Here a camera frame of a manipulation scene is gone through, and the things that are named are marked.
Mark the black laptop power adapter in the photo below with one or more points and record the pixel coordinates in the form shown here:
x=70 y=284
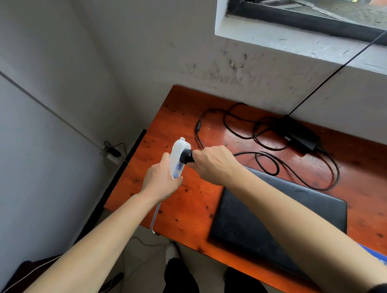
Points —
x=300 y=134

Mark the person's right fingers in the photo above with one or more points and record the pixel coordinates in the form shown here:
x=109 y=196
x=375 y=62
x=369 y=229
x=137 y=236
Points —
x=202 y=159

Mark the person's black trousers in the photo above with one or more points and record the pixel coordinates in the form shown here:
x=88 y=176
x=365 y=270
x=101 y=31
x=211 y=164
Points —
x=179 y=280

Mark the white wall socket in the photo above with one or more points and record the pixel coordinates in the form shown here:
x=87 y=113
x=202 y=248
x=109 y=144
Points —
x=112 y=159

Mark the person's left thumb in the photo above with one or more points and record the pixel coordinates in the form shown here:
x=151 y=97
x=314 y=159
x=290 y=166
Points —
x=178 y=181

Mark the black laptop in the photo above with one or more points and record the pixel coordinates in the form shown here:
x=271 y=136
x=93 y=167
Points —
x=257 y=223

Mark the blue printed card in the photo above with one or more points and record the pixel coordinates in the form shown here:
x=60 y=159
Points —
x=381 y=259

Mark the black window frame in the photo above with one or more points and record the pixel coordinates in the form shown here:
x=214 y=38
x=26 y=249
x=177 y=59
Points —
x=311 y=24

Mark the person's right hand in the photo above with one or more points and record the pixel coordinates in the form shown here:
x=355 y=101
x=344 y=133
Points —
x=216 y=164

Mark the person's white shoe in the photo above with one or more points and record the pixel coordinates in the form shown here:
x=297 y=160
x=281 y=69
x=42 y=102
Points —
x=171 y=252

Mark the black power plug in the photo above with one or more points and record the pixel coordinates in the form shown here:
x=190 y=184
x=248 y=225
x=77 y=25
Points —
x=186 y=156

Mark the person's left hand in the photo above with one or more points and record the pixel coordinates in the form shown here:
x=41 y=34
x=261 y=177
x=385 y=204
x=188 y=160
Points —
x=159 y=181

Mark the white power strip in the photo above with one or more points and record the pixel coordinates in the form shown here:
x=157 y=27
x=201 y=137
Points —
x=178 y=153

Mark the person's left forearm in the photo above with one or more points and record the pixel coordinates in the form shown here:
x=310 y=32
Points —
x=98 y=249

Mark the small black wall charger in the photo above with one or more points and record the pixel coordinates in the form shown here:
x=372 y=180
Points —
x=113 y=152

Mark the person's right forearm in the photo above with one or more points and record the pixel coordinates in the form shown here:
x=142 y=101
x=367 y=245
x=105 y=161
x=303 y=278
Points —
x=304 y=237

